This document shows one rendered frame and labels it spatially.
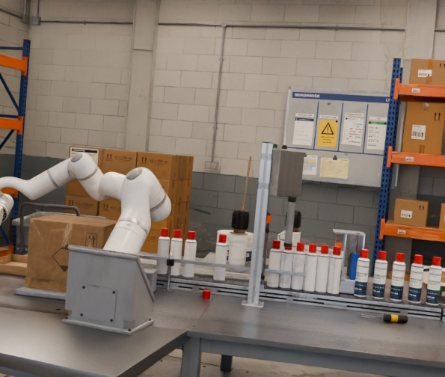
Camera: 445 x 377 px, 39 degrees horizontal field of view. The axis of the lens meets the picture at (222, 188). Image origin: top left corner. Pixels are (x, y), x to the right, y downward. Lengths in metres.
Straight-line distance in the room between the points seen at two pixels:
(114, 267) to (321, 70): 5.49
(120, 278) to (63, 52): 6.63
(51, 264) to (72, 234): 0.15
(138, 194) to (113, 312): 0.44
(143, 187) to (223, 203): 5.23
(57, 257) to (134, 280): 0.55
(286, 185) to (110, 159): 3.92
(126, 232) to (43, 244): 0.44
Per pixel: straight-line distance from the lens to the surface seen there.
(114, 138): 8.06
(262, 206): 2.59
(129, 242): 2.20
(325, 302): 2.75
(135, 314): 2.12
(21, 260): 3.19
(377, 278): 2.78
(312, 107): 7.14
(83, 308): 2.16
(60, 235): 2.52
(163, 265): 2.82
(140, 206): 2.28
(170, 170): 6.15
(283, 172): 2.58
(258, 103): 7.41
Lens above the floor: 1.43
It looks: 3 degrees down
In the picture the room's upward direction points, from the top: 5 degrees clockwise
